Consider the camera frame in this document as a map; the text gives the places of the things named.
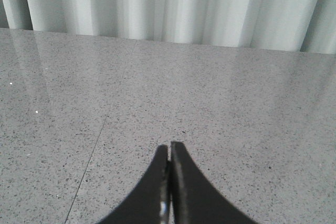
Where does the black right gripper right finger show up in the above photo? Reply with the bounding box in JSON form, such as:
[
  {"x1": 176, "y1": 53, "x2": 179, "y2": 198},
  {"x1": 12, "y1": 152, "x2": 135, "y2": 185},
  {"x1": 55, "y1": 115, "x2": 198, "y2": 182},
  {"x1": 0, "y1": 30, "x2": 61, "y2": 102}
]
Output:
[{"x1": 171, "y1": 142, "x2": 255, "y2": 223}]

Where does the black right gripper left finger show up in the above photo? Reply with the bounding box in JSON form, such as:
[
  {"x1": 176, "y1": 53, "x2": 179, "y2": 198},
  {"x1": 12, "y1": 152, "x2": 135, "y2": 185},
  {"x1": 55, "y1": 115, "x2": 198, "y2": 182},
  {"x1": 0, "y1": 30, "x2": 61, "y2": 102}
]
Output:
[{"x1": 100, "y1": 145, "x2": 170, "y2": 223}]

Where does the pale green curtain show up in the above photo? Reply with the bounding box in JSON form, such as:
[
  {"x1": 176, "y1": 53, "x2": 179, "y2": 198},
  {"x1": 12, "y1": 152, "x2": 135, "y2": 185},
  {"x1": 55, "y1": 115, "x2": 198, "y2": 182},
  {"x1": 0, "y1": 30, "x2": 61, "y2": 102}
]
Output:
[{"x1": 1, "y1": 0, "x2": 335, "y2": 54}]

